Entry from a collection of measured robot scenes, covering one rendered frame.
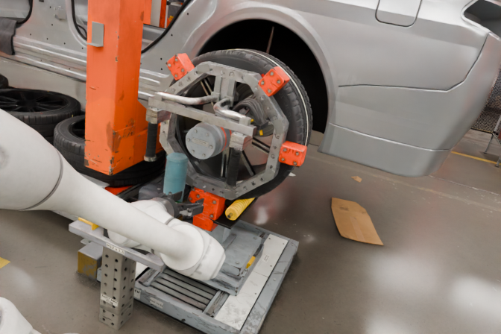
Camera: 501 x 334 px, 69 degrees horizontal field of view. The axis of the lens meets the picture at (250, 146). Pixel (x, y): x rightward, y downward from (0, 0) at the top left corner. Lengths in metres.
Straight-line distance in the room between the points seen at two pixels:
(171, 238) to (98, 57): 1.07
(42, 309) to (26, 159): 1.48
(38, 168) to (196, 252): 0.47
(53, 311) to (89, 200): 1.28
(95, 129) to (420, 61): 1.46
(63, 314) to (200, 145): 0.97
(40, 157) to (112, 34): 1.17
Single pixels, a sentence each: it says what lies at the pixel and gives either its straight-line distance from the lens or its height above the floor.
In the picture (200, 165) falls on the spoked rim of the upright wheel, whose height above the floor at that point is 0.64.
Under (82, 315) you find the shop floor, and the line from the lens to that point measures 1.88.
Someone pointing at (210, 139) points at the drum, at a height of 0.88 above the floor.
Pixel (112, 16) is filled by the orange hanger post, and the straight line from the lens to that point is 1.63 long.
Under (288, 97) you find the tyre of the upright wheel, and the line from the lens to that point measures 1.45.
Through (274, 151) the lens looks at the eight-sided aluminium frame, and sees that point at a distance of 1.42.
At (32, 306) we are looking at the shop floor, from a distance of 1.95.
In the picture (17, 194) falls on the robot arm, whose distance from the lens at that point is 0.51.
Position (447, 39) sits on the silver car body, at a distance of 1.76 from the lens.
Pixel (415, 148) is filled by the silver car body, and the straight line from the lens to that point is 1.83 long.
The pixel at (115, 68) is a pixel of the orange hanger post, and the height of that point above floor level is 1.02.
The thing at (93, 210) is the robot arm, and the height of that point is 0.98.
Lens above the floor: 1.34
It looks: 20 degrees down
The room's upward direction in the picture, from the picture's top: 11 degrees clockwise
